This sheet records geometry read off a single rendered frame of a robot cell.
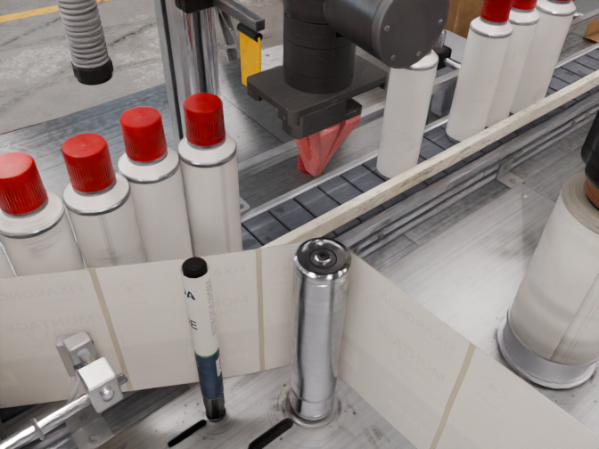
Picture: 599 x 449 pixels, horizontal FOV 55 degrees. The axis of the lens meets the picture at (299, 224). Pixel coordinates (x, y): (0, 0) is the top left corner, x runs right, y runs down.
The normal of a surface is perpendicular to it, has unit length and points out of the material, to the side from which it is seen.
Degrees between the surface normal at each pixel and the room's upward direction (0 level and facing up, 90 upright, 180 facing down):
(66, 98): 0
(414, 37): 90
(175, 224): 90
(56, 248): 90
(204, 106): 2
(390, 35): 90
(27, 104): 0
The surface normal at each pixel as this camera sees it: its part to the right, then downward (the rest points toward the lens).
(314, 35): -0.17, 0.67
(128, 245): 0.84, 0.38
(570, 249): -0.87, 0.27
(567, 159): 0.03, -0.73
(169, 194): 0.67, 0.52
